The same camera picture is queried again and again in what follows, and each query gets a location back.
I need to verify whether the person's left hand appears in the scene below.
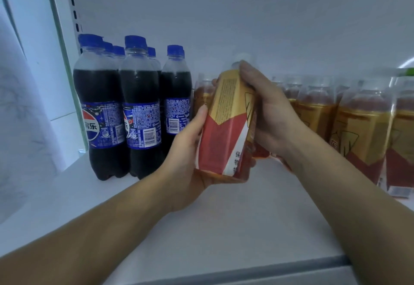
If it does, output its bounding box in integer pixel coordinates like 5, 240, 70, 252
154, 105, 256, 214

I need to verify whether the person's right hand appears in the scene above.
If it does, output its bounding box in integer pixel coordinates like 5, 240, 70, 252
236, 60, 306, 172

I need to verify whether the gold energy drink bottle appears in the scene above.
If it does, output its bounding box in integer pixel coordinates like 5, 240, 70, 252
195, 68, 258, 184

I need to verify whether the row of amber drink bottles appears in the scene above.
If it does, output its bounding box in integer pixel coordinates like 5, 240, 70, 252
193, 71, 414, 198

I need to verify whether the group of blue-capped cola bottles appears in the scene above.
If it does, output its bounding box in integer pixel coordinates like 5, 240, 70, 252
72, 33, 194, 181

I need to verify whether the white metal shelf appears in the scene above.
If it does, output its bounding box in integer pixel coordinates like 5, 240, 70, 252
0, 0, 414, 285

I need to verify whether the person's right forearm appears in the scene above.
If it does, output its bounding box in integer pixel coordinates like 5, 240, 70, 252
281, 136, 414, 285

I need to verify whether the person's left forearm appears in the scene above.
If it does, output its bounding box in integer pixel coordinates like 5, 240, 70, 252
0, 178, 172, 285

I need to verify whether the white bamboo print curtain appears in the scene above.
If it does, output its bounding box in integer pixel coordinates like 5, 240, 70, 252
0, 3, 66, 224

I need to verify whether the white panelled door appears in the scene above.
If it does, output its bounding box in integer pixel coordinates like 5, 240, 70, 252
0, 0, 85, 169

